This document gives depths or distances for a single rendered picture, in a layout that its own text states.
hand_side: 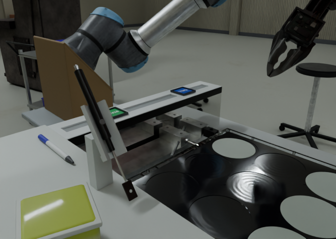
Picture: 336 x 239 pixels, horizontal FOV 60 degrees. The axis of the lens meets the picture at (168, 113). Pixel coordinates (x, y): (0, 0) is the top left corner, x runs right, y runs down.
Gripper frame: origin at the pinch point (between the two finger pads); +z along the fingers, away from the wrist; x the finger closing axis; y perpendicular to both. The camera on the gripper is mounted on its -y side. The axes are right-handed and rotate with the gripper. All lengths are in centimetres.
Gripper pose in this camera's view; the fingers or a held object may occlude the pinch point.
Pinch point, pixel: (271, 72)
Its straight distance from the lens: 77.0
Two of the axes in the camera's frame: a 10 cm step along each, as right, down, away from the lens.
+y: -3.4, 0.1, -9.4
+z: -5.4, 8.2, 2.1
